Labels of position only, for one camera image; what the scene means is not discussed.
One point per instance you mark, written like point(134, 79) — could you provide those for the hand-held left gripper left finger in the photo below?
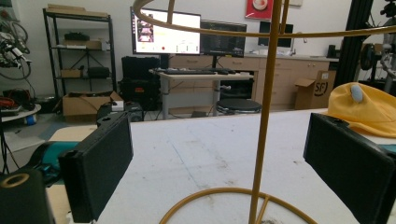
point(98, 165)

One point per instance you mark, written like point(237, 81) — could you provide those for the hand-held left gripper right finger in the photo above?
point(350, 165)

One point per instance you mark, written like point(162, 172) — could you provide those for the yellow cap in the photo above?
point(367, 110)

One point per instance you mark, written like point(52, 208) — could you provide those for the teal chair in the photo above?
point(46, 158)

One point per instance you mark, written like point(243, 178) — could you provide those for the open cardboard box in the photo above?
point(85, 104)

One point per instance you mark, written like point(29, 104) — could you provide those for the printed cardboard box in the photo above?
point(314, 90)

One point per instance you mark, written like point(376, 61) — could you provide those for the round white side table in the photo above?
point(18, 113)

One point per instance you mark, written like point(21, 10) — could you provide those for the black equipment case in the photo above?
point(140, 77)

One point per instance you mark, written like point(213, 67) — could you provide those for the wooden cabinet counter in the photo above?
point(292, 77)

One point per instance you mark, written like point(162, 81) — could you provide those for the black metal shelving unit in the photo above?
point(79, 49)

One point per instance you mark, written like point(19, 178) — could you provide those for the black round stool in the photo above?
point(238, 105)

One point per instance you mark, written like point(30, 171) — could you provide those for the black keyboard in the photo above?
point(185, 72)

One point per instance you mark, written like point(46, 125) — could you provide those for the white standing desk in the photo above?
point(199, 81)

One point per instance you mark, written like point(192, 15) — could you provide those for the bright computer monitor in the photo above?
point(166, 32)

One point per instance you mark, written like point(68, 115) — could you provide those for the small black monitor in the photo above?
point(275, 34)

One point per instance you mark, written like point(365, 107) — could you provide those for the dark computer monitor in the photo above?
point(222, 39)

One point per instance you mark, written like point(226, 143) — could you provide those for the black metal frame post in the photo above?
point(353, 43)

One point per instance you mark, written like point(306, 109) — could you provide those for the red wall poster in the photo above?
point(259, 8)

